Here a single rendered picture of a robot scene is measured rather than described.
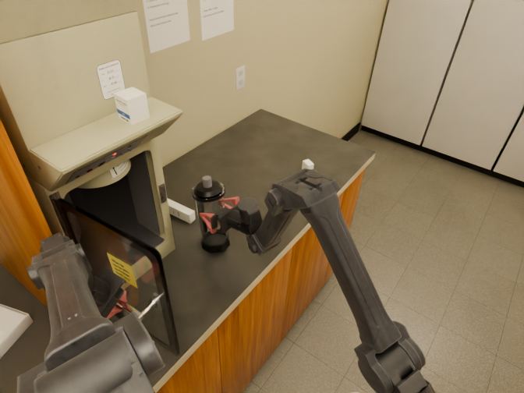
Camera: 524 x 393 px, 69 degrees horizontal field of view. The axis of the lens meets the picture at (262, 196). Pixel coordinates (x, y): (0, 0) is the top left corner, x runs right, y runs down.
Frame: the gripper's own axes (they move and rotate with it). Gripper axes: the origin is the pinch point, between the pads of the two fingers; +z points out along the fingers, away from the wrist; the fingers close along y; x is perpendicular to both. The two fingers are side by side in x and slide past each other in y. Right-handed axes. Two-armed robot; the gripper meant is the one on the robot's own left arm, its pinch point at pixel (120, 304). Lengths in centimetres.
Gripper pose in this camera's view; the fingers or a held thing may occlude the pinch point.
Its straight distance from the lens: 94.1
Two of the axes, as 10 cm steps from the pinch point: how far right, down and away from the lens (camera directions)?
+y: -5.0, 8.0, -3.3
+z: 1.9, 4.7, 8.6
